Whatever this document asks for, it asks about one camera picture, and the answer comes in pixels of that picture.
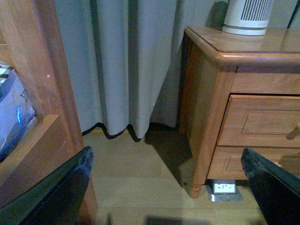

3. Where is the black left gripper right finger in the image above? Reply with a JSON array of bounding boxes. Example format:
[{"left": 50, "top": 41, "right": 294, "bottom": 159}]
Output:
[{"left": 241, "top": 148, "right": 300, "bottom": 225}]

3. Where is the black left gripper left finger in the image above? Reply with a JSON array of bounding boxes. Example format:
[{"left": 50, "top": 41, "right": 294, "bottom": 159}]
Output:
[{"left": 0, "top": 146, "right": 93, "bottom": 225}]

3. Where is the lower nightstand drawer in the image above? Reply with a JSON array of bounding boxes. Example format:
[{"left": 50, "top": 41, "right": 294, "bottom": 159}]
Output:
[{"left": 207, "top": 147, "right": 300, "bottom": 180}]

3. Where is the nightstand drawer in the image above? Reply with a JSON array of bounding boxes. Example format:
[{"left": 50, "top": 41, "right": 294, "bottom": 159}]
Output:
[
  {"left": 207, "top": 147, "right": 300, "bottom": 180},
  {"left": 218, "top": 95, "right": 300, "bottom": 148}
]

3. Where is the upper nightstand drawer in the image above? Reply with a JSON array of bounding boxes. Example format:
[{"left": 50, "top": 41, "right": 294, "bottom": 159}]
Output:
[{"left": 218, "top": 95, "right": 300, "bottom": 148}]

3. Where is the blue white bedding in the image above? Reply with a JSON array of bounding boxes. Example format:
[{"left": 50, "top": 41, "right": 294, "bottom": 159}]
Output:
[{"left": 0, "top": 62, "right": 35, "bottom": 160}]

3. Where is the wooden nightstand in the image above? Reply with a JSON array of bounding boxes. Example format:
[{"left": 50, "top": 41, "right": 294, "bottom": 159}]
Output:
[{"left": 180, "top": 27, "right": 300, "bottom": 198}]

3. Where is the grey-green curtain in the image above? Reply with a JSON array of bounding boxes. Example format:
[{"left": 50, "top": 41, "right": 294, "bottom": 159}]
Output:
[{"left": 53, "top": 0, "right": 300, "bottom": 139}]

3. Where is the white slatted air purifier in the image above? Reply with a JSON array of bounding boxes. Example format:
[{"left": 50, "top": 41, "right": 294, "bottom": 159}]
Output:
[{"left": 222, "top": 0, "right": 274, "bottom": 36}]

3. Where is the wooden bed frame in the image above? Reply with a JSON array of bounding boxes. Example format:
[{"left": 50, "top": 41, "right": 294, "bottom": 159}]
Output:
[{"left": 0, "top": 0, "right": 98, "bottom": 225}]

